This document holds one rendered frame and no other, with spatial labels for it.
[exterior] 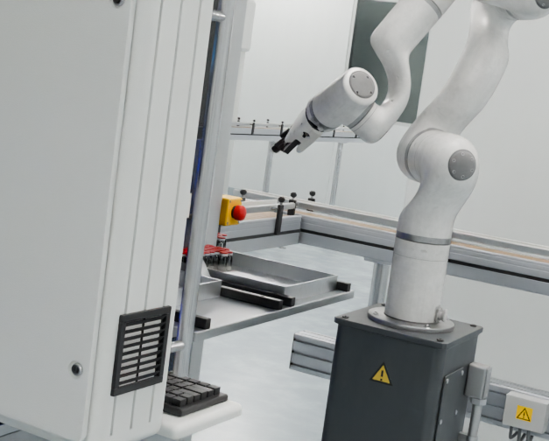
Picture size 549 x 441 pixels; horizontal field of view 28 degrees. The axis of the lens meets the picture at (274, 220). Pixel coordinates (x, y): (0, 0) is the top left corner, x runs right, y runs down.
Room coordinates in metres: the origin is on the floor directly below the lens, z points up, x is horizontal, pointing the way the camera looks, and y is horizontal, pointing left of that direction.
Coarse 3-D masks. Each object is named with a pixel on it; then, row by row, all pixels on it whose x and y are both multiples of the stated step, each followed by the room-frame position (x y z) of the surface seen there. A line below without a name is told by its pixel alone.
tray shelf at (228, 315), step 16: (208, 304) 2.18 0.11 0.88; (224, 304) 2.20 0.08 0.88; (240, 304) 2.22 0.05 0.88; (256, 304) 2.24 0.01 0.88; (304, 304) 2.32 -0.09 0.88; (320, 304) 2.40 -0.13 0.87; (224, 320) 2.06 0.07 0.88; (240, 320) 2.08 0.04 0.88; (256, 320) 2.14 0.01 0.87; (176, 336) 1.96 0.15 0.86; (208, 336) 1.98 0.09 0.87
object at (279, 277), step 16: (240, 256) 2.65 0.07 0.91; (208, 272) 2.39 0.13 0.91; (224, 272) 2.37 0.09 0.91; (240, 272) 2.58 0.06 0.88; (256, 272) 2.60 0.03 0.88; (272, 272) 2.60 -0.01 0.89; (288, 272) 2.58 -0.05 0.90; (304, 272) 2.56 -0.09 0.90; (320, 272) 2.54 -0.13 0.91; (272, 288) 2.31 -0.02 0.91; (288, 288) 2.31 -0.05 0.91; (304, 288) 2.38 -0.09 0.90; (320, 288) 2.45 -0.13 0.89
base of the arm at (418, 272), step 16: (400, 240) 2.35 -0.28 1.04; (400, 256) 2.34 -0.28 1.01; (416, 256) 2.32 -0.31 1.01; (432, 256) 2.32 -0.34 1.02; (400, 272) 2.33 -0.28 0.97; (416, 272) 2.32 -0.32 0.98; (432, 272) 2.32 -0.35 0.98; (400, 288) 2.33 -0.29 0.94; (416, 288) 2.32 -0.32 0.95; (432, 288) 2.32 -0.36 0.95; (400, 304) 2.33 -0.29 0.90; (416, 304) 2.32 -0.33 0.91; (432, 304) 2.33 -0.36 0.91; (384, 320) 2.31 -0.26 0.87; (400, 320) 2.32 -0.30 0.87; (416, 320) 2.32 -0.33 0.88; (432, 320) 2.33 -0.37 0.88; (448, 320) 2.40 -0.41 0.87
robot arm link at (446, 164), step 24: (432, 144) 2.29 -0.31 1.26; (456, 144) 2.27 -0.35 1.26; (432, 168) 2.27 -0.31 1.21; (456, 168) 2.26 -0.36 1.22; (432, 192) 2.28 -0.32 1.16; (456, 192) 2.29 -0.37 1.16; (408, 216) 2.33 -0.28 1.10; (432, 216) 2.31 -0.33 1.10; (408, 240) 2.33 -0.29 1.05; (432, 240) 2.32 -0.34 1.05
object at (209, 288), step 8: (184, 272) 2.32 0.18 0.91; (208, 280) 2.29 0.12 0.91; (216, 280) 2.28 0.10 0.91; (200, 288) 2.20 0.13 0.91; (208, 288) 2.23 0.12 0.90; (216, 288) 2.26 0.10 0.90; (200, 296) 2.21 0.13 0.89; (208, 296) 2.24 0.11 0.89; (216, 296) 2.27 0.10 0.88; (176, 304) 2.13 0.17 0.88
